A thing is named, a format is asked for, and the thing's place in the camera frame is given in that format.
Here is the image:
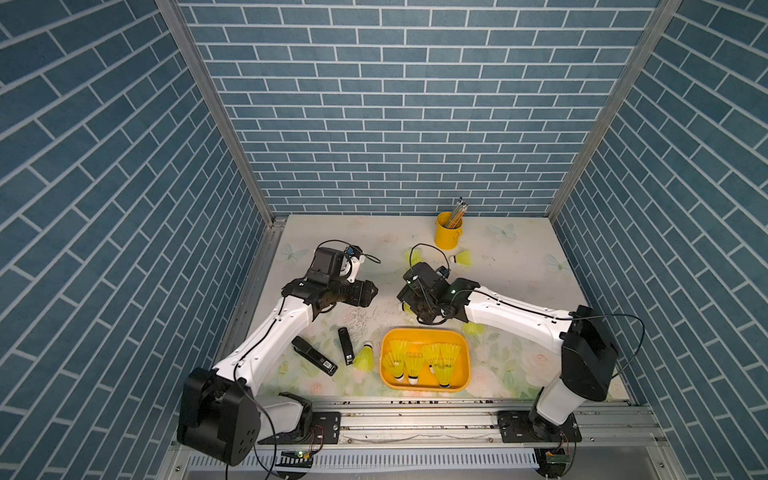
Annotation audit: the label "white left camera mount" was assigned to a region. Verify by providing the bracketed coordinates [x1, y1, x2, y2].
[340, 253, 366, 284]

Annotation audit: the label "yellow pen holder cup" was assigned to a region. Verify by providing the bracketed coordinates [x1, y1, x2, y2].
[434, 212, 463, 251]

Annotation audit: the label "aluminium table edge rail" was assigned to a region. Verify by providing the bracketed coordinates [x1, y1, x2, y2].
[196, 217, 289, 409]

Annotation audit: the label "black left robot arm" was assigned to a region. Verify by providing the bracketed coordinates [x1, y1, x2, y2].
[176, 244, 378, 466]

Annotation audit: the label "black left base joint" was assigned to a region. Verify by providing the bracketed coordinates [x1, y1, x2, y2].
[256, 392, 341, 445]

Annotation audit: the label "black robot base joint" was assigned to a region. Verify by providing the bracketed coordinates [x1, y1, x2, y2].
[497, 410, 582, 444]

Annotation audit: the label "aluminium corner frame post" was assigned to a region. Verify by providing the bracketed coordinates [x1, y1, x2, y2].
[154, 0, 276, 217]

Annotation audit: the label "aluminium right corner post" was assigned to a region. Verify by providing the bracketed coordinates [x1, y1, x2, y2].
[546, 0, 682, 224]

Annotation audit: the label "black loose gripper finger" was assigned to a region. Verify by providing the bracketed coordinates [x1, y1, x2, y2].
[291, 336, 338, 377]
[337, 327, 355, 366]

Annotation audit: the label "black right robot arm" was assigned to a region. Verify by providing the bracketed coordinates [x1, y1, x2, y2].
[397, 262, 618, 432]

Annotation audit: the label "orange plastic storage box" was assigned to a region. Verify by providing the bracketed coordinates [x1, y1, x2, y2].
[378, 328, 471, 393]

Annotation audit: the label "pencils in cup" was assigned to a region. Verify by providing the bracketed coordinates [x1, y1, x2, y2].
[444, 197, 468, 229]

